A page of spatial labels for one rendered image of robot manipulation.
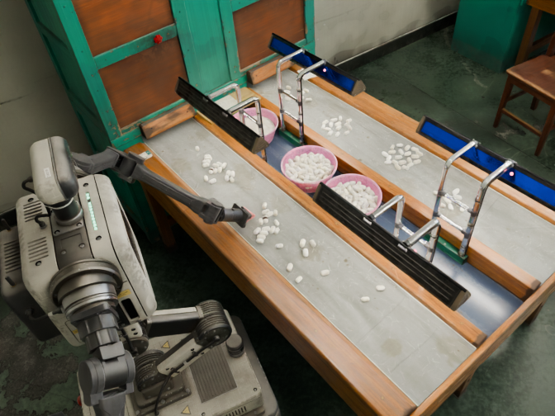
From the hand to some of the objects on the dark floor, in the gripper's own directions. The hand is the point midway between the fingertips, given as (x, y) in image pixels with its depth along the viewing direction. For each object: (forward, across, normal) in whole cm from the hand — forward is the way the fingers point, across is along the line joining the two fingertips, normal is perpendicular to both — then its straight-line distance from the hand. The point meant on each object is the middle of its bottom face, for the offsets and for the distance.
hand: (253, 215), depth 216 cm
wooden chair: (+228, +12, +88) cm, 244 cm away
